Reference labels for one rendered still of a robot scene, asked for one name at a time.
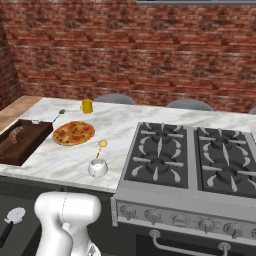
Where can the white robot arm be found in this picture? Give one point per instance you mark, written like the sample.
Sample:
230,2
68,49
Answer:
66,213

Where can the round pizza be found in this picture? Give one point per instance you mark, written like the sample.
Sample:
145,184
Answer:
73,133

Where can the dark open drawer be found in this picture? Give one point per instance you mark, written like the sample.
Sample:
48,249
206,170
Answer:
28,230

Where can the yellow-headed wooden spoon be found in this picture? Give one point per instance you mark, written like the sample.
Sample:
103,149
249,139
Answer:
102,144

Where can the grey chair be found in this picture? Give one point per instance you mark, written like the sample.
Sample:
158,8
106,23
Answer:
190,104
114,99

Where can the yellow mug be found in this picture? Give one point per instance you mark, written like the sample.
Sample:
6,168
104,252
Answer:
87,106

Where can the white bowl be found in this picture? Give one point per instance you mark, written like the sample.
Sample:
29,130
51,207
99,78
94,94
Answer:
97,168

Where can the grey metal spoon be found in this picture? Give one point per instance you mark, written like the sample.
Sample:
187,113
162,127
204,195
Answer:
61,111

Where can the grey stove knob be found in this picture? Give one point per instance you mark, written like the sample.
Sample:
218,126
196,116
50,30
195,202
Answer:
153,216
180,220
128,212
254,233
206,225
233,230

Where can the grey stove with black hob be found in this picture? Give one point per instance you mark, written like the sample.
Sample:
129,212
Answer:
186,196

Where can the brown rectangular basin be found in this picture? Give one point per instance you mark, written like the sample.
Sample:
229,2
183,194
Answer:
31,140

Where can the brown lumpy sponge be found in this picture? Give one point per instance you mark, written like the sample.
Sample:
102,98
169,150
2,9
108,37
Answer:
17,135

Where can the grey range hood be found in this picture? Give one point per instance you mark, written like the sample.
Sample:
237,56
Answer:
196,2

